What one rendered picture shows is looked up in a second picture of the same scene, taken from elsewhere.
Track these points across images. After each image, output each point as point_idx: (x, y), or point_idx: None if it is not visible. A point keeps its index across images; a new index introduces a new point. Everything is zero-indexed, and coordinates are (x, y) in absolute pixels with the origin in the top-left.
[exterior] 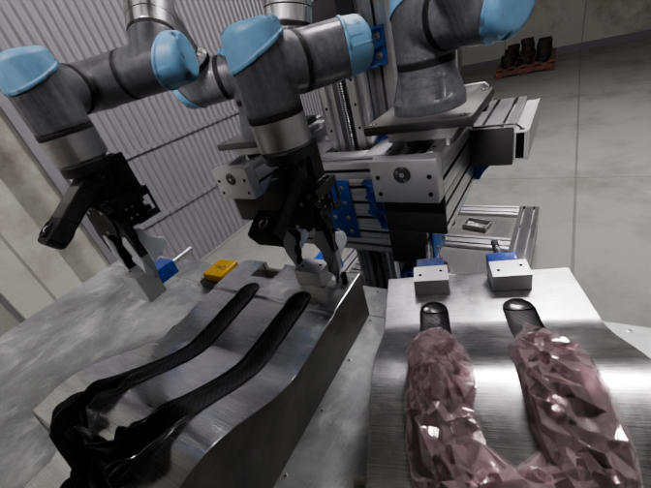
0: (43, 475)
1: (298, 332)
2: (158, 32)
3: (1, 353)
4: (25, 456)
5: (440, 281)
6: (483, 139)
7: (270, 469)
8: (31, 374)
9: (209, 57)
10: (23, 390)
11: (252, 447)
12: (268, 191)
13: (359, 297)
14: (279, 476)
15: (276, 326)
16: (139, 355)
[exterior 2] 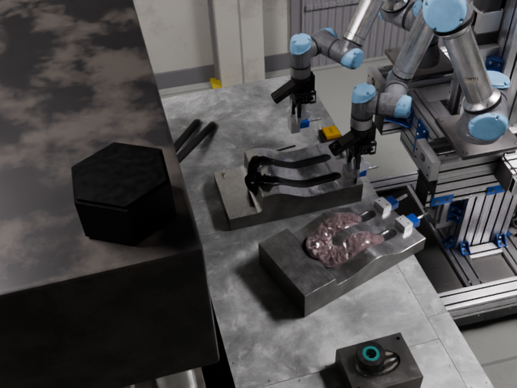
0: (237, 168)
1: (325, 185)
2: (351, 48)
3: (225, 99)
4: (227, 156)
5: (381, 207)
6: (501, 168)
7: (289, 212)
8: (235, 122)
9: (408, 4)
10: (231, 128)
11: (288, 202)
12: (345, 135)
13: (358, 192)
14: (290, 217)
15: (321, 178)
16: (277, 155)
